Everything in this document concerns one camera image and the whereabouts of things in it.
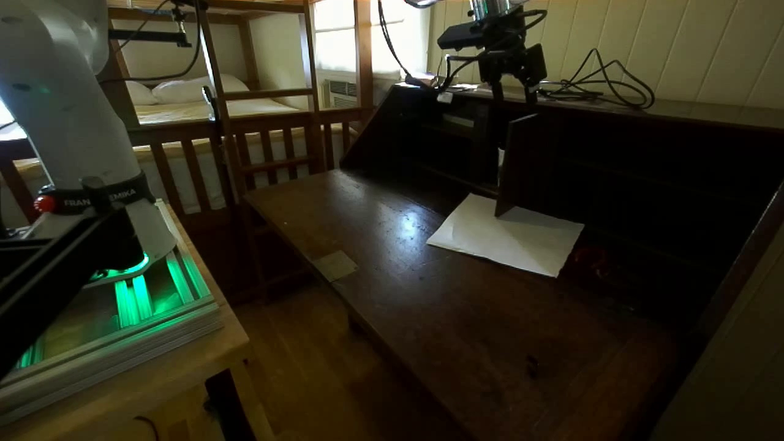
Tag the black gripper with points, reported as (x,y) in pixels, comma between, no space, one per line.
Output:
(515,52)

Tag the small wooden cabinet door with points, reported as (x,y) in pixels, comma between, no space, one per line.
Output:
(515,163)

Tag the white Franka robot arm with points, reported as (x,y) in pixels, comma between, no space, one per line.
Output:
(64,123)

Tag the blue book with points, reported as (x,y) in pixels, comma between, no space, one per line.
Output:
(418,80)

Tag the white paper sheet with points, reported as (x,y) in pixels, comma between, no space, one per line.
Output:
(515,241)

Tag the white air conditioner unit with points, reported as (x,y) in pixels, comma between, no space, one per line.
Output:
(339,91)

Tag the dark wooden slatted chair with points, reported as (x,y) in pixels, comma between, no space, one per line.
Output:
(269,123)

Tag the small tan sticky note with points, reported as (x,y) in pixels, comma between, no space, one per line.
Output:
(335,265)

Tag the dark wooden secretary desk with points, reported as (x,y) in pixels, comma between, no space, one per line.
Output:
(491,343)

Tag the white mattress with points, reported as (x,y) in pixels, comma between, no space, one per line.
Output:
(246,109)

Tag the white pillow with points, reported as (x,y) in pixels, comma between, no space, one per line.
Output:
(184,88)

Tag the light wooden table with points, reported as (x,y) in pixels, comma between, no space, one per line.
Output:
(162,383)

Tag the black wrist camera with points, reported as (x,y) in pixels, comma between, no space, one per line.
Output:
(461,36)

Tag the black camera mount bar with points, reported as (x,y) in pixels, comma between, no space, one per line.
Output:
(147,36)

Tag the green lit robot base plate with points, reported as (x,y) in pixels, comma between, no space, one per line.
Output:
(147,310)

